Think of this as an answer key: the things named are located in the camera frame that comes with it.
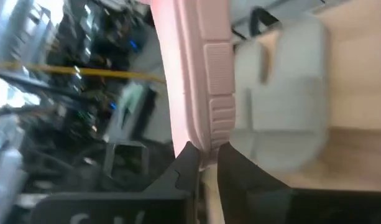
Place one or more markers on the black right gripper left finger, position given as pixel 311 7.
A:
pixel 165 202

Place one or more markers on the yellow bar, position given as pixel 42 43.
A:
pixel 94 72

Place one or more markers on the pink rubber slide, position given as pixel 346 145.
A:
pixel 190 62

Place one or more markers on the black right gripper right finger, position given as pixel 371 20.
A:
pixel 249 196

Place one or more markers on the grey rubber slide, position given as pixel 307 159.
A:
pixel 249 68
pixel 299 93

